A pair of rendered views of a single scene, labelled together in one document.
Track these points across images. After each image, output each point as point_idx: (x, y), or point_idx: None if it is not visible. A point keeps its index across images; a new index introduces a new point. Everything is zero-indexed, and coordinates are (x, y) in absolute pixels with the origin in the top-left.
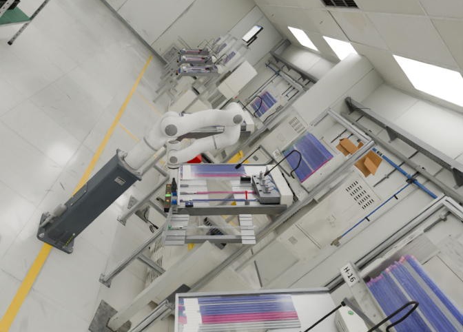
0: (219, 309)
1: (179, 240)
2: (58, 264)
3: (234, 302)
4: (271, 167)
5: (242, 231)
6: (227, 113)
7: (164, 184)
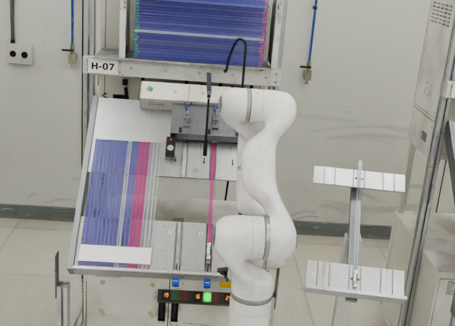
0: None
1: (393, 276)
2: None
3: None
4: (150, 92)
5: (368, 185)
6: (291, 120)
7: (69, 315)
